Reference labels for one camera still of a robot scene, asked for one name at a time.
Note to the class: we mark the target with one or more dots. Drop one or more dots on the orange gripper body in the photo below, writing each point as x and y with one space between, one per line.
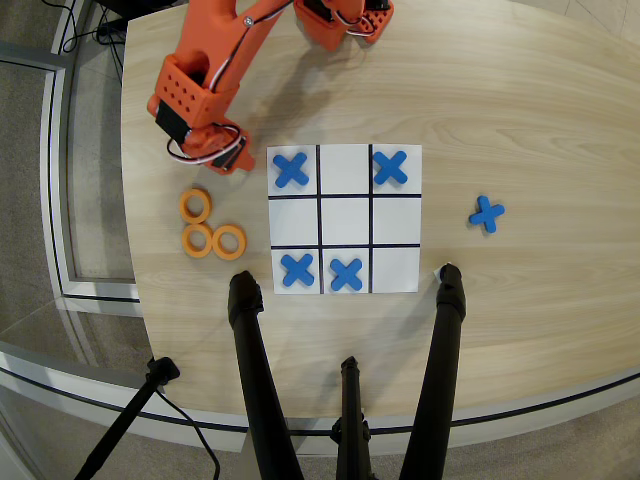
235 162

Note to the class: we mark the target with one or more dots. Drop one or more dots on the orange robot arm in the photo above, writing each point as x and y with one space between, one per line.
210 35

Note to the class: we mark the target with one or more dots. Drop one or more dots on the blue foam cross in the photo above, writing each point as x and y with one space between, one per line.
290 170
346 274
486 214
298 270
390 167

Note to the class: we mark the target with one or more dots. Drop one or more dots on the white tic-tac-toe grid sheet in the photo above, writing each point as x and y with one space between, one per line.
345 220

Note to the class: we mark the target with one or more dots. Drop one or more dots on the thick black tripod leg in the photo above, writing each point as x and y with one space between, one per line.
255 360
440 360

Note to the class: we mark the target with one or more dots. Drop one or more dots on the small white tape piece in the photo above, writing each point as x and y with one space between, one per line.
436 272

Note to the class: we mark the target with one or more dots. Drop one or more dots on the black stand leg with clamp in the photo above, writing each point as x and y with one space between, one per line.
125 420

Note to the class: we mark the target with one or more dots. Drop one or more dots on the thin black tripod leg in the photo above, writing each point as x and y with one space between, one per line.
351 410

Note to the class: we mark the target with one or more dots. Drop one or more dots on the grey metal floor frame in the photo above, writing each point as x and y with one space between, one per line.
52 175

